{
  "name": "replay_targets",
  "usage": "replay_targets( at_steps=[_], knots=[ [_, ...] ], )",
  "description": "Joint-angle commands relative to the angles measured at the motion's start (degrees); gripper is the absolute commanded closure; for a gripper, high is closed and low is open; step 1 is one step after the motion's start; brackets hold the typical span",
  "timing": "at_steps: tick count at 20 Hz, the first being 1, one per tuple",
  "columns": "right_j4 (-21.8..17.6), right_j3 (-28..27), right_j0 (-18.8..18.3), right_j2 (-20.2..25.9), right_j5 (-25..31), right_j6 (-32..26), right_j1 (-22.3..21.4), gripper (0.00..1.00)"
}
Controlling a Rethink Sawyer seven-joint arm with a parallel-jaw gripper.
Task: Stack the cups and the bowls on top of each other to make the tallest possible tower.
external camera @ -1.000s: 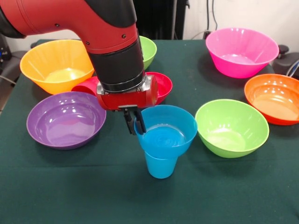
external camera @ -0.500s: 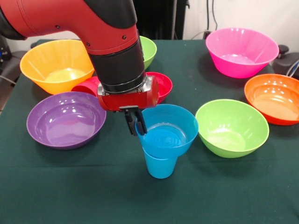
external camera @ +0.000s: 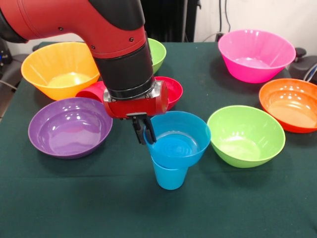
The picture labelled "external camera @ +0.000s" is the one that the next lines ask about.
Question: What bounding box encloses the yellow bowl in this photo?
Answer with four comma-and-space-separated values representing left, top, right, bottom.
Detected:
20, 41, 101, 101

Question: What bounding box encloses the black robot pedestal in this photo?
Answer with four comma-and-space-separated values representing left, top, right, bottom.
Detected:
140, 0, 202, 43

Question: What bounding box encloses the purple bowl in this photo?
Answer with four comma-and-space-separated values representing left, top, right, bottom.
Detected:
28, 97, 113, 160

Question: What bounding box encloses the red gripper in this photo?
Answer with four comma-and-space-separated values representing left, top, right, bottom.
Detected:
102, 80, 170, 145

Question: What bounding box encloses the black office chair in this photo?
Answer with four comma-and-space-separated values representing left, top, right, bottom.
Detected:
0, 53, 30, 90
289, 47, 317, 84

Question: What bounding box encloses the orange bowl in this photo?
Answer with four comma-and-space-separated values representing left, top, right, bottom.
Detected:
259, 78, 317, 134

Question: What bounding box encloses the blue bowl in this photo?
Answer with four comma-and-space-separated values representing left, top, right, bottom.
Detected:
143, 111, 212, 170

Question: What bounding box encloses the black computer box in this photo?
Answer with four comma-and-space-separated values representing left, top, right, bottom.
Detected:
0, 38, 13, 66

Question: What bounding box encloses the dark green tablecloth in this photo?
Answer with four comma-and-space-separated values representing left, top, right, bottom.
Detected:
0, 41, 317, 238

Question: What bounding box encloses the red cup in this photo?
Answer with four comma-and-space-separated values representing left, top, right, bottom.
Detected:
75, 81, 106, 103

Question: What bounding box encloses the blue cup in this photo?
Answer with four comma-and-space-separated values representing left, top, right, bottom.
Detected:
151, 155, 189, 191

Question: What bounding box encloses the pink bowl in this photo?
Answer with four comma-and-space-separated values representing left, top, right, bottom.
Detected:
217, 29, 297, 84

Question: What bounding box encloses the red bowl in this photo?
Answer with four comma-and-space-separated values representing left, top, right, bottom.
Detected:
154, 76, 184, 111

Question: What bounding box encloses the green bowl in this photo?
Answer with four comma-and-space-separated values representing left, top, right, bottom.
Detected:
147, 38, 167, 75
207, 105, 286, 169

